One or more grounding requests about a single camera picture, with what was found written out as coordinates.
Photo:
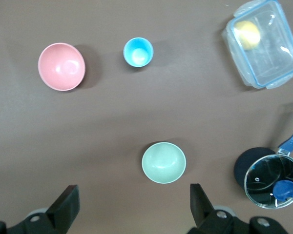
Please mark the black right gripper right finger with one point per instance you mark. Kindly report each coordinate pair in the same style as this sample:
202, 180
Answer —
200, 209

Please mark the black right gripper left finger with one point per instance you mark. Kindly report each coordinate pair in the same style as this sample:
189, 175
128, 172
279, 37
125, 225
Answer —
63, 209

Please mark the pale green bowl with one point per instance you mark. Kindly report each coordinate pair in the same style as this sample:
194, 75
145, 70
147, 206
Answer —
163, 162

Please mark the pink bowl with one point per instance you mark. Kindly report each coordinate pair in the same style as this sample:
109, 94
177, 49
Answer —
61, 67

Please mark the glass lid with blue knob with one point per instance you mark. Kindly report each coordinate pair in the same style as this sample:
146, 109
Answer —
271, 178

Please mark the clear plastic lidded container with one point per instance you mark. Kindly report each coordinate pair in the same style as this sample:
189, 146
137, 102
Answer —
271, 56

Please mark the light blue cup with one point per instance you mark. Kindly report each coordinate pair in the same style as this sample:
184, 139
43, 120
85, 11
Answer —
138, 52

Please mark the yellow lemon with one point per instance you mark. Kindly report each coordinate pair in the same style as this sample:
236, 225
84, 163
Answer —
247, 35

